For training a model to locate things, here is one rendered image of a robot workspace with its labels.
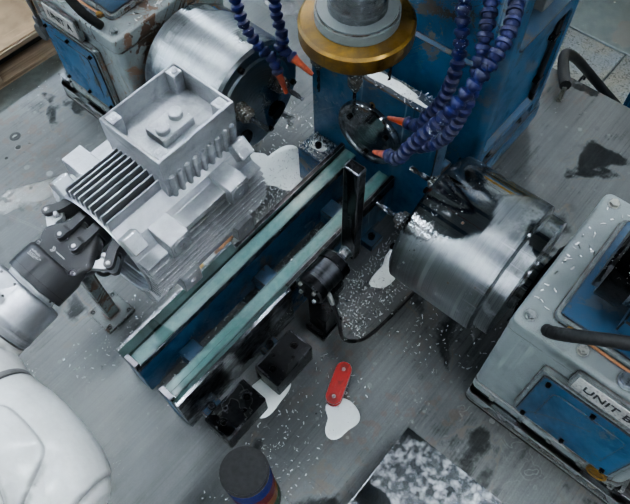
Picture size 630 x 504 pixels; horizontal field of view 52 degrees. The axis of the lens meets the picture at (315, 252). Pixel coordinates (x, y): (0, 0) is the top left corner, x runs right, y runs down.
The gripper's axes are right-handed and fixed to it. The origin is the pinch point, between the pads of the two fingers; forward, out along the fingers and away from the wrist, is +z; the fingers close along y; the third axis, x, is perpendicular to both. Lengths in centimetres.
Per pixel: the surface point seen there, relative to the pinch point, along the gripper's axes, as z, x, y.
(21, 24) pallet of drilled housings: 45, 128, 188
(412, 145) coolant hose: 27.7, 11.5, -19.0
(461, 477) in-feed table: 1, 45, -51
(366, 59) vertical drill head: 33.1, 7.1, -6.6
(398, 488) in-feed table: -7, 45, -44
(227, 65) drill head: 28.9, 24.4, 22.5
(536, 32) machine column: 67, 24, -18
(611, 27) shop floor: 213, 161, 3
